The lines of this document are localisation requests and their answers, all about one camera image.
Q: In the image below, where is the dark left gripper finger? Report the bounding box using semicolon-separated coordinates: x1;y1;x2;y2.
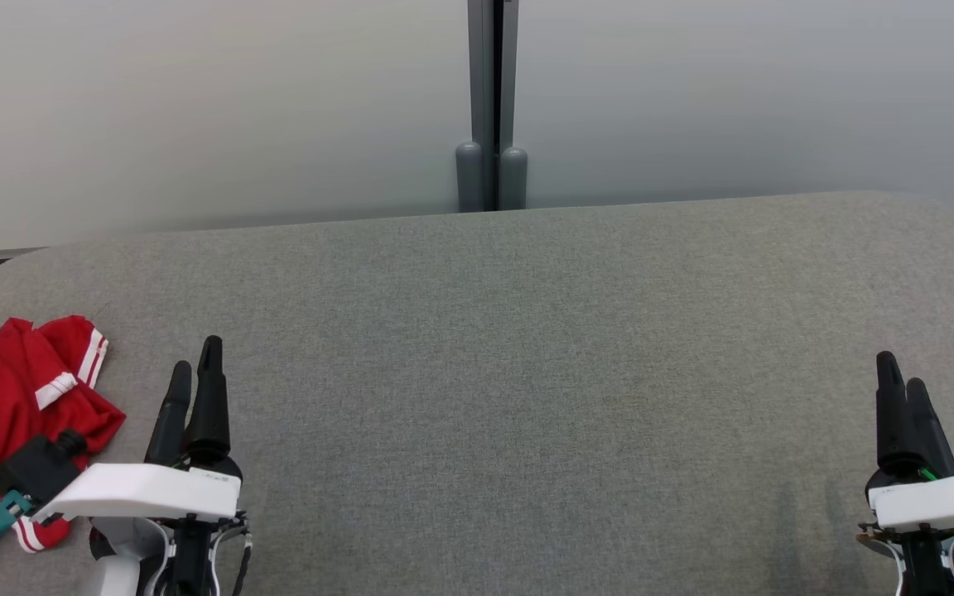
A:
185;335;231;466
146;361;194;464

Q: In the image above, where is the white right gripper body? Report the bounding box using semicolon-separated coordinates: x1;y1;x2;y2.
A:
866;469;954;531

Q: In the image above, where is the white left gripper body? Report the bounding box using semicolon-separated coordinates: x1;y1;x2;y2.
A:
30;451;243;524

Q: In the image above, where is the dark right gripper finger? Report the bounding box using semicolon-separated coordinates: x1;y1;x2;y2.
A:
906;378;954;481
876;351;908;477

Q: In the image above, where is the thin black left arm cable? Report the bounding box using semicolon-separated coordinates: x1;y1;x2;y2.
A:
231;512;253;596

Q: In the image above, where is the grey cylindrical post foot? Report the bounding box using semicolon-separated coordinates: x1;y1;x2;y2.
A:
499;147;529;210
455;141;486;214

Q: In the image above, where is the grey partition post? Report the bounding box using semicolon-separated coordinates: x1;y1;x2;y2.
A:
467;0;521;212

